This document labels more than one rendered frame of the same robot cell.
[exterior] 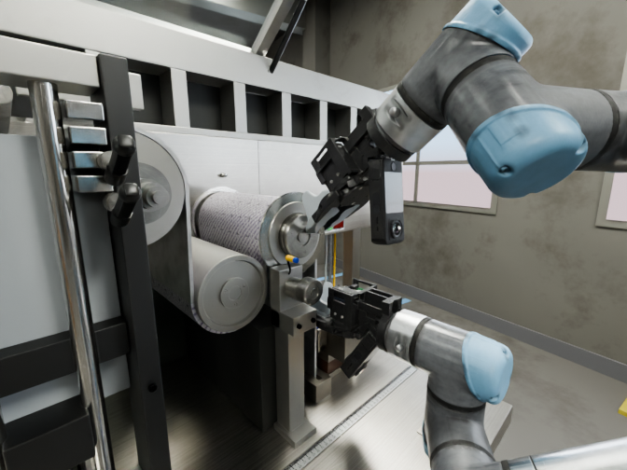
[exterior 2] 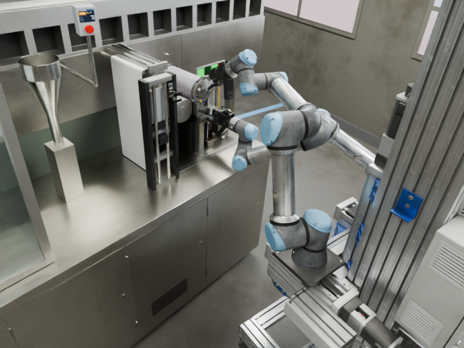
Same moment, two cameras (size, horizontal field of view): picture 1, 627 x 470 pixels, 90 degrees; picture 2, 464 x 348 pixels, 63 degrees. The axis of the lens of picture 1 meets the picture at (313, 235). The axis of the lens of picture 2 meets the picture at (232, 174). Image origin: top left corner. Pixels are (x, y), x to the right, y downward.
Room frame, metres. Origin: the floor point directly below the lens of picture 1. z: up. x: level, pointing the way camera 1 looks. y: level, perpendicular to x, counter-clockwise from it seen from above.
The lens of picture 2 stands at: (-1.31, 0.02, 2.02)
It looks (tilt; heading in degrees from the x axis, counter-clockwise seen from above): 35 degrees down; 355
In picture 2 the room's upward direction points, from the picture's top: 4 degrees clockwise
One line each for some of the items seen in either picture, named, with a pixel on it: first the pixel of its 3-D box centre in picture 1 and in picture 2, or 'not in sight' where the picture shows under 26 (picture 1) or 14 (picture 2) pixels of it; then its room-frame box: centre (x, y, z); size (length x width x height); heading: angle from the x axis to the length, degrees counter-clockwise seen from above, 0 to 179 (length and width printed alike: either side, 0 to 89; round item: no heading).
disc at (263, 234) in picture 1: (294, 234); (201, 90); (0.53, 0.03, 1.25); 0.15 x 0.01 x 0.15; 134
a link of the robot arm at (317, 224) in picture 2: not in sight; (314, 228); (-0.20, -0.43, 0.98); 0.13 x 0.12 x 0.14; 105
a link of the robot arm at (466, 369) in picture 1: (460, 360); (246, 130); (0.38, -0.20, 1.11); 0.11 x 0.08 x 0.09; 44
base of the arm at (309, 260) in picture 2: not in sight; (311, 248); (-0.20, -0.44, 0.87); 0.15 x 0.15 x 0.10
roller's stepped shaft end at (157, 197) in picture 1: (149, 195); not in sight; (0.30, 0.16, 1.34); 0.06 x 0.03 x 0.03; 44
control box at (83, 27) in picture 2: not in sight; (85, 20); (0.17, 0.45, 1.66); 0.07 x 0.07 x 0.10; 32
